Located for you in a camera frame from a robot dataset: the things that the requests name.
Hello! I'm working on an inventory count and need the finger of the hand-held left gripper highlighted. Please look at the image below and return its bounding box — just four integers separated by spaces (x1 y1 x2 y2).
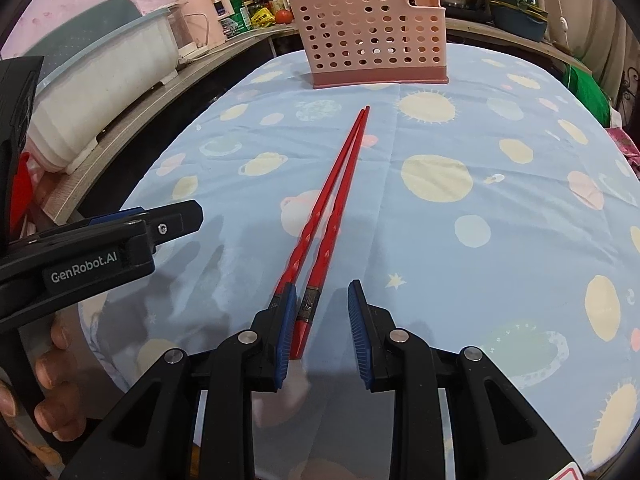
125 199 204 248
30 210 151 236

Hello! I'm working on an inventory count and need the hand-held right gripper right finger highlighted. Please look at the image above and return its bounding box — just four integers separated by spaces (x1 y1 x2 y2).
347 279 576 480

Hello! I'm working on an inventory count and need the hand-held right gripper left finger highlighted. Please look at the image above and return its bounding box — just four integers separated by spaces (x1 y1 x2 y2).
60 282 299 480

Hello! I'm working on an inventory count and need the bright red chopstick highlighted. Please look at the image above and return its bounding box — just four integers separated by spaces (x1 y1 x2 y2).
270 106 370 311
289 105 372 361

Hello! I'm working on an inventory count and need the pink perforated utensil basket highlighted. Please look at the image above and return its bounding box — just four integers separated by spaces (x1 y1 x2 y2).
284 0 449 90

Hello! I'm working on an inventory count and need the person's left hand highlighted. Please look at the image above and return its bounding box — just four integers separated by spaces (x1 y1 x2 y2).
0 321 89 443

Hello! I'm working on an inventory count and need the red plastic basket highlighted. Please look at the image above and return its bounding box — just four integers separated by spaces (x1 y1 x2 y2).
10 152 34 236

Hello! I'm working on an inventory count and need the white plastic tub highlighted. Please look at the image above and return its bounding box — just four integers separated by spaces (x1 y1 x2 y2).
25 0 181 176

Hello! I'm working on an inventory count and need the blue planet print tablecloth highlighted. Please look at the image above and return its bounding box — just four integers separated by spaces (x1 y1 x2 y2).
77 42 640 480

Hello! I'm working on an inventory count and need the pink plastic pitcher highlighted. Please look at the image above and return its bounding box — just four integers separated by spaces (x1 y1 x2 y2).
170 0 228 58

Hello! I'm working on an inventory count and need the pink floral cloth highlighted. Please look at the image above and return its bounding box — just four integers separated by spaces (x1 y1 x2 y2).
605 125 640 181

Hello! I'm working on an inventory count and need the green cloth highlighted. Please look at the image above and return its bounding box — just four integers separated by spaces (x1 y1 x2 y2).
562 57 613 128

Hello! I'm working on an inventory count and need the blue planter with plant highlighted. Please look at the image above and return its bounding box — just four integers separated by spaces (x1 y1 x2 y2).
486 0 549 43

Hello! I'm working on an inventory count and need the beige curtain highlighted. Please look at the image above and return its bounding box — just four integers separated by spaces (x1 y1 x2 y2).
530 0 640 106

